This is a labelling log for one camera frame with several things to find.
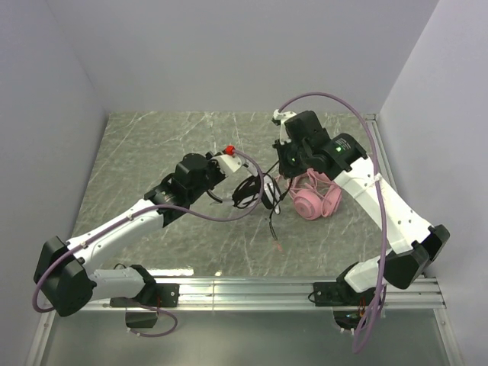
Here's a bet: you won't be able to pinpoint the white black headphones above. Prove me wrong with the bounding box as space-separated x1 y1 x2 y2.
207 173 281 214

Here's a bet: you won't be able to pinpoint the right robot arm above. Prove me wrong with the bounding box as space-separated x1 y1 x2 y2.
273 111 450 293

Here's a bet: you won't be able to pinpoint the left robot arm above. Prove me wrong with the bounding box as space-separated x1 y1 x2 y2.
34 151 242 316

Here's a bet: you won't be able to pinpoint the pink headphones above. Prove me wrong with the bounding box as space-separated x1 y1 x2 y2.
289 169 342 220

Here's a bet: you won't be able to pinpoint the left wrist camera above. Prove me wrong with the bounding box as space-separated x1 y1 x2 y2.
211 145 246 177

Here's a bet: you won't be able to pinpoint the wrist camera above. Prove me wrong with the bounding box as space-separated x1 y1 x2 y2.
211 145 246 177
271 109 297 145

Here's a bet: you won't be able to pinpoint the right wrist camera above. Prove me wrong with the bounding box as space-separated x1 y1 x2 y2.
271 109 297 145

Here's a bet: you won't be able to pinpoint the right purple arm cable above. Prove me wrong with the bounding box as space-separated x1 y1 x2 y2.
276 91 390 355

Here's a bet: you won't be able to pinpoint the aluminium front rail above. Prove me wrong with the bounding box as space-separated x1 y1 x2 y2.
75 277 447 312

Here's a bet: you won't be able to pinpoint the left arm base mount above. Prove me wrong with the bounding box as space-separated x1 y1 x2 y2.
109 283 180 334

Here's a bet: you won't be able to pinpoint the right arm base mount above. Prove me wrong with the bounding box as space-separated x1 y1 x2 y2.
307 282 375 333

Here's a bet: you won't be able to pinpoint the aluminium left side rail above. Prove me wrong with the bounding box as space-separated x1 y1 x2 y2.
24 312 56 366

